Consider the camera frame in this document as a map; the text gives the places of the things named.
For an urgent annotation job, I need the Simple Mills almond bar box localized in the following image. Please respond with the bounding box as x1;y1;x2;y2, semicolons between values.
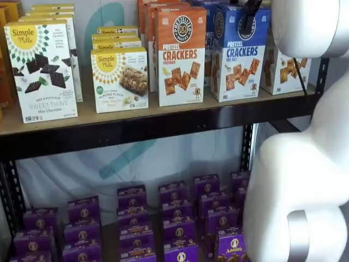
92;40;143;51
90;46;149;114
91;33;141;43
96;25;140;36

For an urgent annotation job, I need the purple Annie's snack box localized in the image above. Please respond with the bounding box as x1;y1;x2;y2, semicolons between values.
206;208;241;233
117;185;147;209
62;245;103;262
116;206;150;228
231;171;250;192
193;174;221;196
63;222;102;247
200;193;228;211
161;201;193;219
163;216;197;244
118;222;155;248
164;241;200;262
119;246;158;262
235;187;248;209
22;207;59;230
216;231;246;262
67;195;101;224
9;252;53;262
158;181;189;203
13;227;56;255

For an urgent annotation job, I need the white sheet with teal logo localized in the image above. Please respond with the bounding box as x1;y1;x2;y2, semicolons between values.
16;0;273;216

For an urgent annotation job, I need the thin black cable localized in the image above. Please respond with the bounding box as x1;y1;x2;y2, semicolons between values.
292;56;316;97

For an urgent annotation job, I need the orange cheddar pretzel crackers box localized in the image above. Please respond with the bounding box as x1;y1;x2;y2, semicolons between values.
143;2;192;93
136;0;177;42
154;5;207;108

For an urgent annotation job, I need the orange snack box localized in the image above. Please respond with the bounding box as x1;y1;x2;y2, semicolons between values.
0;7;16;110

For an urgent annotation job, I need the blue pretzel crackers box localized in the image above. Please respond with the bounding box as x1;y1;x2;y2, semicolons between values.
216;4;268;103
204;4;227;95

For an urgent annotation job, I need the black metal shelf frame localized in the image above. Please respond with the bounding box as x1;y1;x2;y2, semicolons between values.
0;56;330;241

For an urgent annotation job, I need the white pretzel crackers box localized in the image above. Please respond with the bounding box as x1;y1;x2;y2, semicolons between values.
260;40;313;96

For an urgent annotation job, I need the Simple Mills mint chocolate box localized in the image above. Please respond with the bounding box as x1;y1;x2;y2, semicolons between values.
17;15;84;103
29;7;75;13
24;10;75;17
32;3;75;9
3;19;79;124

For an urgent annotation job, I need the wooden shelf board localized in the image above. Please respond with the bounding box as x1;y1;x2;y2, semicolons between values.
0;81;317;136

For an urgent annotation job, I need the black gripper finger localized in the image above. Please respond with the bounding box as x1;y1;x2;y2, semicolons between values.
241;0;264;31

